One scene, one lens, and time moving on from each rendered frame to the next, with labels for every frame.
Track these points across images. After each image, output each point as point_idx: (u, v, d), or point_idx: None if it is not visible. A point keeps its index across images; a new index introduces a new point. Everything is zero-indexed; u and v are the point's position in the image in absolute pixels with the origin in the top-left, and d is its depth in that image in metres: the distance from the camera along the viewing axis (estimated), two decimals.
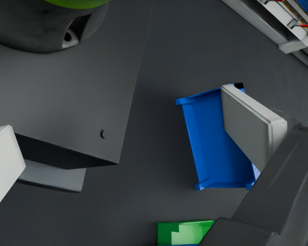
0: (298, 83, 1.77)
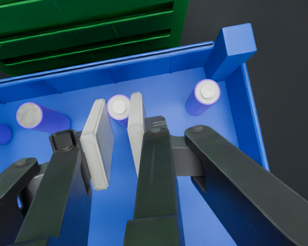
0: None
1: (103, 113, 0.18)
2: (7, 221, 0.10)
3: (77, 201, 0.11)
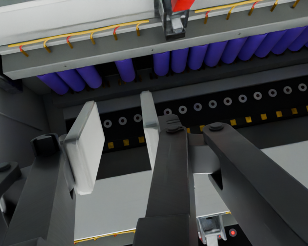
0: None
1: (92, 116, 0.18)
2: None
3: (62, 204, 0.11)
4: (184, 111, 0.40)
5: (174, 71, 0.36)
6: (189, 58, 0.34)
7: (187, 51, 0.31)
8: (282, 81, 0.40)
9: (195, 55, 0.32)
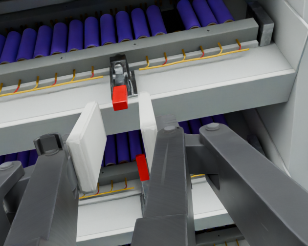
0: None
1: (94, 115, 0.18)
2: None
3: (65, 203, 0.11)
4: None
5: (110, 15, 0.38)
6: (98, 29, 0.37)
7: (101, 38, 0.35)
8: None
9: (94, 33, 0.36)
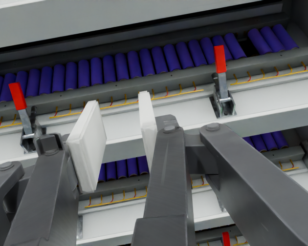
0: None
1: (94, 115, 0.18)
2: None
3: (65, 203, 0.11)
4: None
5: (196, 40, 0.49)
6: (188, 51, 0.48)
7: (196, 60, 0.46)
8: (104, 32, 0.49)
9: (188, 56, 0.46)
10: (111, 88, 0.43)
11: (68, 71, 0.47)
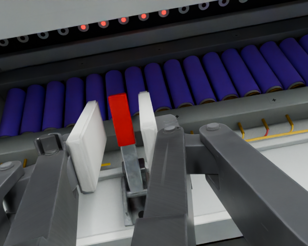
0: None
1: (94, 115, 0.18)
2: None
3: (65, 203, 0.11)
4: None
5: None
6: None
7: None
8: (225, 12, 0.31)
9: None
10: (267, 104, 0.24)
11: (174, 74, 0.29)
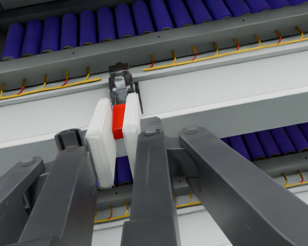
0: None
1: (107, 112, 0.18)
2: (11, 220, 0.10)
3: (81, 200, 0.11)
4: None
5: None
6: None
7: None
8: None
9: None
10: (237, 24, 0.28)
11: (158, 8, 0.32)
